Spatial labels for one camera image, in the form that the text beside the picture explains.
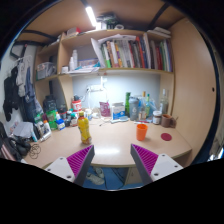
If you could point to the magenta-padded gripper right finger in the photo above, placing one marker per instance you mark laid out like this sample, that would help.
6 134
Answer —
163 166

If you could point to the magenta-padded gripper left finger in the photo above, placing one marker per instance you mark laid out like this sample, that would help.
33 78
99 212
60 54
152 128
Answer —
63 166

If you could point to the yellow-labelled drink bottle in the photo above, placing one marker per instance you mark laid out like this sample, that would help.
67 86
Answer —
84 130

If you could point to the red round coaster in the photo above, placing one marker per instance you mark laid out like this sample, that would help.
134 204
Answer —
166 136

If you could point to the orange plastic cup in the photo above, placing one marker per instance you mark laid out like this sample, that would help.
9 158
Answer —
141 132

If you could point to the white jar with blue cap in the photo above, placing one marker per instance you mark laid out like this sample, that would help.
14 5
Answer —
60 125

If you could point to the brown ceramic mug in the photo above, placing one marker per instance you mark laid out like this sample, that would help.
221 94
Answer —
166 121

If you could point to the dark jar with white lid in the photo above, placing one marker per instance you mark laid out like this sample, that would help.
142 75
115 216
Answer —
157 118

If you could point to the green plastic container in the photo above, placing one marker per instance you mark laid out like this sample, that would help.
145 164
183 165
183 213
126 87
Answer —
51 117

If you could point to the clear bottle with yellow cap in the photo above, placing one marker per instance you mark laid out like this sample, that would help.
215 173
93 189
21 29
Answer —
142 111

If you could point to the bottle with green cap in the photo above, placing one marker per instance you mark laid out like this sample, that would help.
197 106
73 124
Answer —
148 108

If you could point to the clear glass bottle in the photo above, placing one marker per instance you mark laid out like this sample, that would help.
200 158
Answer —
164 105

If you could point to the red and white canister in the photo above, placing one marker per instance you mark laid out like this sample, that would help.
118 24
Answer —
76 105

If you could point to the grey shaker bottle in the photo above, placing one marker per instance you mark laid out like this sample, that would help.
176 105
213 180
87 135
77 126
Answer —
133 110

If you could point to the pale blue hairbrush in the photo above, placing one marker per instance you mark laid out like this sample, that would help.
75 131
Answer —
119 119

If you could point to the magenta pouch packet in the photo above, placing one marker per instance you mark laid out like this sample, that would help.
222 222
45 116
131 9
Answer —
105 109

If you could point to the blue and white carton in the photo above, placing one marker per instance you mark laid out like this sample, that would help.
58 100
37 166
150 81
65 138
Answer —
118 111

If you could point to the tall green bottle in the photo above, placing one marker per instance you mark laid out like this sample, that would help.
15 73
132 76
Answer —
127 103

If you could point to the white desk lamp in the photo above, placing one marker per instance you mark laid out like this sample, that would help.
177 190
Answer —
104 90

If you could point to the dark hanging clothes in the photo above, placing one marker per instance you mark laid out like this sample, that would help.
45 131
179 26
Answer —
11 93

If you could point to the wooden shelf unit with books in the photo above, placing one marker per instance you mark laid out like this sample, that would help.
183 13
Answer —
123 53

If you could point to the ceiling light tube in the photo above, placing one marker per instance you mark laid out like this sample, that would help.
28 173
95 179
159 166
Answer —
91 16

